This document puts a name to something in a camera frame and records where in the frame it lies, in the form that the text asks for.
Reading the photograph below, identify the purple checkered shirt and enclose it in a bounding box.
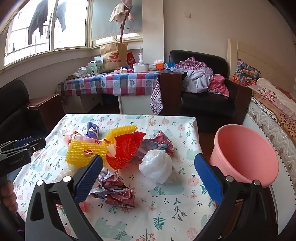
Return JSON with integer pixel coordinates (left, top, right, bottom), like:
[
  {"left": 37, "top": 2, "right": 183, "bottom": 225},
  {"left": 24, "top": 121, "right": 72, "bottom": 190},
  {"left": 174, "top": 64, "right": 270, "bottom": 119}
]
[{"left": 176, "top": 56, "right": 208, "bottom": 72}]

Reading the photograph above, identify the beige cloth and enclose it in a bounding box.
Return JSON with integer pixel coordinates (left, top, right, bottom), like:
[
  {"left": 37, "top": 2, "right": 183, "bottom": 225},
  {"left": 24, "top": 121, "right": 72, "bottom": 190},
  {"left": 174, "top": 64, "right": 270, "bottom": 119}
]
[{"left": 109, "top": 0, "right": 135, "bottom": 25}]

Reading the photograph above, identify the wooden coat rack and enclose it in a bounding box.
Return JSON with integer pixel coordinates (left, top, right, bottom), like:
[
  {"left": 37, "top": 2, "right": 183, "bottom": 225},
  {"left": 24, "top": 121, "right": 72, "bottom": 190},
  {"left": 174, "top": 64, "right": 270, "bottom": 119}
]
[{"left": 119, "top": 9, "right": 130, "bottom": 44}]

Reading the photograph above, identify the cream bed headboard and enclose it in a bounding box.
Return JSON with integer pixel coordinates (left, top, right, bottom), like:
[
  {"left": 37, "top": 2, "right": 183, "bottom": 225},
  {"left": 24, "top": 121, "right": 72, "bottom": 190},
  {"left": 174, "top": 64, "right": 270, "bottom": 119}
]
[{"left": 227, "top": 38, "right": 296, "bottom": 93}]

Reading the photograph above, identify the floral bear print tablecloth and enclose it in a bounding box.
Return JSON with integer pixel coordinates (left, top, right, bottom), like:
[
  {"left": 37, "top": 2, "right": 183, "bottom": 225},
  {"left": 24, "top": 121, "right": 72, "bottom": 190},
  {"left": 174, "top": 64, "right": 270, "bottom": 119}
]
[{"left": 13, "top": 113, "right": 222, "bottom": 241}]

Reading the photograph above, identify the colourful cartoon pillow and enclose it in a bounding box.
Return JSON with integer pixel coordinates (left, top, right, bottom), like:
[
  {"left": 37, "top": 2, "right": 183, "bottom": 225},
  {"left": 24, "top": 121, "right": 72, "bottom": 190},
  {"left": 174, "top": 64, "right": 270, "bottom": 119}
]
[{"left": 232, "top": 59, "right": 262, "bottom": 86}]

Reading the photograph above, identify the dark red crumpled paper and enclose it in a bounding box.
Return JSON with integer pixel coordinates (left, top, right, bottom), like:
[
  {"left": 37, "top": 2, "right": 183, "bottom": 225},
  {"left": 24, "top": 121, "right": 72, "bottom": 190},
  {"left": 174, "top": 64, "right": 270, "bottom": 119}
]
[{"left": 89, "top": 168, "right": 136, "bottom": 208}]

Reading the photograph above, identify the brown paper shopping bag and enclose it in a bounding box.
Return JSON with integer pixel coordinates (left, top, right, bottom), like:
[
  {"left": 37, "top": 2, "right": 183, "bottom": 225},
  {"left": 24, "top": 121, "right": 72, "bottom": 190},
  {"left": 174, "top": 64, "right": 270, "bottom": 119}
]
[{"left": 100, "top": 39, "right": 128, "bottom": 71}]

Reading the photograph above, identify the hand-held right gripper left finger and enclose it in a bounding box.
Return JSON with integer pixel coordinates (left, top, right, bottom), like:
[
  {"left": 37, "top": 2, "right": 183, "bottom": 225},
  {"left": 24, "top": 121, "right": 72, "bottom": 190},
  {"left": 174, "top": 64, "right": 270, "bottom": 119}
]
[{"left": 24, "top": 155, "right": 103, "bottom": 241}]

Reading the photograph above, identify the green white small carton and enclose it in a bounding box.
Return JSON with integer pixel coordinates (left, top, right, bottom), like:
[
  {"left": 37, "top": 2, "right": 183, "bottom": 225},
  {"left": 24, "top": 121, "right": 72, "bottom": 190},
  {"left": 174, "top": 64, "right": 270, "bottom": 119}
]
[{"left": 88, "top": 56, "right": 104, "bottom": 75}]

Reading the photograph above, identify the purple paper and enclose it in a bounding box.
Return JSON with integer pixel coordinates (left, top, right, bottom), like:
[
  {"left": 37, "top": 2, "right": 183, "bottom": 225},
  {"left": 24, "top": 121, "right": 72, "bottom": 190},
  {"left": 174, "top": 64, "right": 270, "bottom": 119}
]
[{"left": 86, "top": 121, "right": 100, "bottom": 139}]

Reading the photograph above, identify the red foam fruit net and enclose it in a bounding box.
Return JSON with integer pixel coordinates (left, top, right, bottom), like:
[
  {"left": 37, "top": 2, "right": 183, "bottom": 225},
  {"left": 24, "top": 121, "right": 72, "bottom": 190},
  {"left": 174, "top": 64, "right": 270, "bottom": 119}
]
[{"left": 105, "top": 131, "right": 147, "bottom": 171}]

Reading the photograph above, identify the pink plastic bucket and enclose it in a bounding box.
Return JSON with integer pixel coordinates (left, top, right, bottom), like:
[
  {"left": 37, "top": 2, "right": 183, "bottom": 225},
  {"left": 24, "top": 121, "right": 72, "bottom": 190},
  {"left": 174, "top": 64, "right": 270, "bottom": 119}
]
[{"left": 209, "top": 124, "right": 279, "bottom": 189}]

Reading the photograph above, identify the white round tissue box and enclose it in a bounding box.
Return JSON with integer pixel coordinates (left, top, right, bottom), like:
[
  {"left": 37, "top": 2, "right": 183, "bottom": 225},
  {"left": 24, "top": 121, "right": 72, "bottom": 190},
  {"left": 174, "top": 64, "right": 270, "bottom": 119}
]
[{"left": 132, "top": 53, "right": 149, "bottom": 73}]

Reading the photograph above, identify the white plastic bag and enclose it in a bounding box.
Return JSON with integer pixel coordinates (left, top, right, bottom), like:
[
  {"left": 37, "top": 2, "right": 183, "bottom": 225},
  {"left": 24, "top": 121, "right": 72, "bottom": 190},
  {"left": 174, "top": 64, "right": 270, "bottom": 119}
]
[{"left": 139, "top": 149, "right": 173, "bottom": 184}]

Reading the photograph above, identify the brown floral blanket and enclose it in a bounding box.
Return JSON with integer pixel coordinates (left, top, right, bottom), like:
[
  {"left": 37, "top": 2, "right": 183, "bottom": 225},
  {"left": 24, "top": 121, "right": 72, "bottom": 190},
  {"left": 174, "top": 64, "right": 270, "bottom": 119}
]
[{"left": 251, "top": 89, "right": 296, "bottom": 139}]

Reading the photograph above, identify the person's left hand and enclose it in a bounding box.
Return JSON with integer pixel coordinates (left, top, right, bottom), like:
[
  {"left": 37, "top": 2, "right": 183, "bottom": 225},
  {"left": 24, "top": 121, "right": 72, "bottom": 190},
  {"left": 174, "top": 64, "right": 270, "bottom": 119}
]
[{"left": 0, "top": 180, "right": 18, "bottom": 214}]

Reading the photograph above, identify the white quilted mattress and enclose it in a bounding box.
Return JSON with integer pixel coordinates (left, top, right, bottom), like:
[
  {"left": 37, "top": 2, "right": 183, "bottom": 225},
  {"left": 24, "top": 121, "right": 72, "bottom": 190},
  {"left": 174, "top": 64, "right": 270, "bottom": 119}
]
[{"left": 245, "top": 93, "right": 296, "bottom": 186}]

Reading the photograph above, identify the grey lavender garment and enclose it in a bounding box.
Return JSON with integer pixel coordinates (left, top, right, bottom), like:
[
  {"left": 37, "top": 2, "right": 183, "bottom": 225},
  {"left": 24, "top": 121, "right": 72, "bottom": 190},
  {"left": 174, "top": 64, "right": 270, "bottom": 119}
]
[{"left": 183, "top": 68, "right": 213, "bottom": 93}]

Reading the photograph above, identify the pink blue crumpled paper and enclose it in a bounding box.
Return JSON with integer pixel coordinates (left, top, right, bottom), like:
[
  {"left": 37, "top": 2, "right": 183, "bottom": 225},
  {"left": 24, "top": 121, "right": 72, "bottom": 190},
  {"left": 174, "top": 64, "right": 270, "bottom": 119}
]
[{"left": 132, "top": 130, "right": 176, "bottom": 163}]

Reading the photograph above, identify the pink floral quilt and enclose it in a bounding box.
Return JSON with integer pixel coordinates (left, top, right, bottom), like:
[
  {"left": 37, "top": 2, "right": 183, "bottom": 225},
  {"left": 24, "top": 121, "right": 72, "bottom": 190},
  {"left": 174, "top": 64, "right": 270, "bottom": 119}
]
[{"left": 255, "top": 77, "right": 296, "bottom": 121}]

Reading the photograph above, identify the yellow foam fruit net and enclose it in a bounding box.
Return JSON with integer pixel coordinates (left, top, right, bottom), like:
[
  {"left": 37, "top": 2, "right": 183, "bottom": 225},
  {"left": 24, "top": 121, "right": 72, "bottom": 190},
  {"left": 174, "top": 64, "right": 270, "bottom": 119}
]
[
  {"left": 104, "top": 125, "right": 138, "bottom": 146},
  {"left": 65, "top": 138, "right": 107, "bottom": 168}
]

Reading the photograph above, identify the plaid heart tablecloth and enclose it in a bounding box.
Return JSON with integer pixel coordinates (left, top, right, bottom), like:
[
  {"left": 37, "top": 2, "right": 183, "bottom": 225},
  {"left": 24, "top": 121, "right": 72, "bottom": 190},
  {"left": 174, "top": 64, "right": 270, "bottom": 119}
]
[{"left": 57, "top": 70, "right": 162, "bottom": 96}]

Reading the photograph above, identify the blue hanging garment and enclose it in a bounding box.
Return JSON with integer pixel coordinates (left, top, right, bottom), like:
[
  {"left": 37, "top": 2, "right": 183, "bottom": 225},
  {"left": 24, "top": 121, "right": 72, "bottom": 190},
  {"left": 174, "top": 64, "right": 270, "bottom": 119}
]
[{"left": 57, "top": 0, "right": 68, "bottom": 32}]

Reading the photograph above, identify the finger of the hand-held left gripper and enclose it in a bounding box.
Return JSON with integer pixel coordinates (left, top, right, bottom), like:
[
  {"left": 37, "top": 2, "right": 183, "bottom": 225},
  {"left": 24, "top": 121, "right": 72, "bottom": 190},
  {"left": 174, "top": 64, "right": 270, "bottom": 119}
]
[
  {"left": 0, "top": 138, "right": 47, "bottom": 157},
  {"left": 0, "top": 137, "right": 33, "bottom": 150}
]

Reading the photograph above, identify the black leather armchair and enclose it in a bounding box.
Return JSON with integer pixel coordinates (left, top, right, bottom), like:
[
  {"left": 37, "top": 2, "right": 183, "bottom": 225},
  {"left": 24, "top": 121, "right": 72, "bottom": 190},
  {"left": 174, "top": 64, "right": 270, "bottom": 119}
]
[{"left": 159, "top": 50, "right": 252, "bottom": 132}]

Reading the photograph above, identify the dark hanging jacket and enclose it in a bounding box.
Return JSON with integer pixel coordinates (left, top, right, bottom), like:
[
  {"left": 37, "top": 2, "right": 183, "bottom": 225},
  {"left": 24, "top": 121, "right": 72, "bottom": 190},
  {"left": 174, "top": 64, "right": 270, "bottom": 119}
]
[{"left": 28, "top": 0, "right": 50, "bottom": 45}]

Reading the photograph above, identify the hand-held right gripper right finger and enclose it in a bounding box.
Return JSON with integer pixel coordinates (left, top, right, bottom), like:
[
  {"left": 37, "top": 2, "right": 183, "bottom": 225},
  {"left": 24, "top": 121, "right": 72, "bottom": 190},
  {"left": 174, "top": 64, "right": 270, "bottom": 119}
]
[{"left": 194, "top": 153, "right": 278, "bottom": 241}]

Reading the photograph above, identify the pink polka dot garment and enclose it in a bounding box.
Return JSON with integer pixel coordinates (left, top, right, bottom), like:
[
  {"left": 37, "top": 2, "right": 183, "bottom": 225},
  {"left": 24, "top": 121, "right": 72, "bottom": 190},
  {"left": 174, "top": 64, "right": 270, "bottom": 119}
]
[{"left": 208, "top": 74, "right": 230, "bottom": 97}]

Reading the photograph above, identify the grey roller blind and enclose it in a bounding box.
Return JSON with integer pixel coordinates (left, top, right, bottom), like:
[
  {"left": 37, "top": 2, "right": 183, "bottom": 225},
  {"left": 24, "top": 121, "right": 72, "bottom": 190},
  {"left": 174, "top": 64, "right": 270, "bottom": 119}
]
[{"left": 91, "top": 0, "right": 142, "bottom": 42}]

